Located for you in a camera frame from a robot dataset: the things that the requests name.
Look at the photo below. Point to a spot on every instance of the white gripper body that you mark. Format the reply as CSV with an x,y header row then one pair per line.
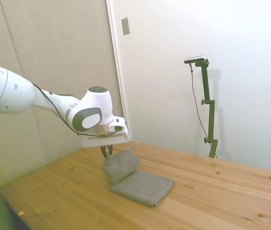
x,y
105,140

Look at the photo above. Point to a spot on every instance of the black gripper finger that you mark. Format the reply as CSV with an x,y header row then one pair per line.
x,y
102,152
110,150

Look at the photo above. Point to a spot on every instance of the grey terry towel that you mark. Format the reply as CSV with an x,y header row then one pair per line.
x,y
135,177

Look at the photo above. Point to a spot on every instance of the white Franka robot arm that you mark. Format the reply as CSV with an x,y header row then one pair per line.
x,y
41,105

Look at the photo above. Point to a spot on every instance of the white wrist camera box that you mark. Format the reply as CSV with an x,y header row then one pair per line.
x,y
118,124

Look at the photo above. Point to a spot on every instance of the white door frame trim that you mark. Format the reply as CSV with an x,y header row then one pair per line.
x,y
117,72

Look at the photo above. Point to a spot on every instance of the black camera stand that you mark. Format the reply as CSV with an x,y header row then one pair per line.
x,y
208,107

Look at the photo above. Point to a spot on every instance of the grey wall switch plate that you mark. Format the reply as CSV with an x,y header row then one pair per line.
x,y
125,26

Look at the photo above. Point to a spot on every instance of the grey exterior camera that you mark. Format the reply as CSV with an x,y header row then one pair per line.
x,y
195,59

